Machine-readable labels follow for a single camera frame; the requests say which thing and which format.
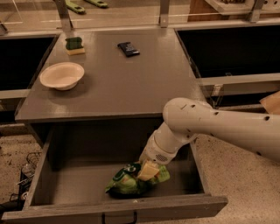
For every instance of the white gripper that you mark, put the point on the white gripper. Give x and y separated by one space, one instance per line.
153 152

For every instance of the green rice chip bag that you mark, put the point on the green rice chip bag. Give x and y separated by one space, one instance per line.
126 182

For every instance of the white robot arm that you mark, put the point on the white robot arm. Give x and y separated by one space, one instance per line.
184 119

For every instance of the open grey top drawer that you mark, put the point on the open grey top drawer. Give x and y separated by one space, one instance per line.
80 158

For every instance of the grey wooden drawer cabinet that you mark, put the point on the grey wooden drawer cabinet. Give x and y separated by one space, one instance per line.
114 85

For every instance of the dark blue snack bar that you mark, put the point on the dark blue snack bar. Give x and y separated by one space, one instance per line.
128 49

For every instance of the white paper bowl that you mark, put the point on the white paper bowl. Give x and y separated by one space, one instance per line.
62 76

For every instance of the brown cardboard piece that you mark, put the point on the brown cardboard piece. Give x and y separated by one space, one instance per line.
271 103

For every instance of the green yellow sponge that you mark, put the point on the green yellow sponge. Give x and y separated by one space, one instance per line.
74 46

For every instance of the green tool right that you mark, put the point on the green tool right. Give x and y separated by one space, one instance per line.
98 3

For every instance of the green tool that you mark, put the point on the green tool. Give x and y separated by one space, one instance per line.
75 7
98 3

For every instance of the green tool left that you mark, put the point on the green tool left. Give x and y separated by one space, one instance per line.
75 7

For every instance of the black drawer handle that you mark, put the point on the black drawer handle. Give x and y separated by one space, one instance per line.
119 218

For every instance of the metal post middle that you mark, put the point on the metal post middle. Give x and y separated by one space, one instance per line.
164 13

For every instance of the metal post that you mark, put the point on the metal post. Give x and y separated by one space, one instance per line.
164 13
64 15

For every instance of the metal post left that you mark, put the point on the metal post left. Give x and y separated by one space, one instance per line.
64 15

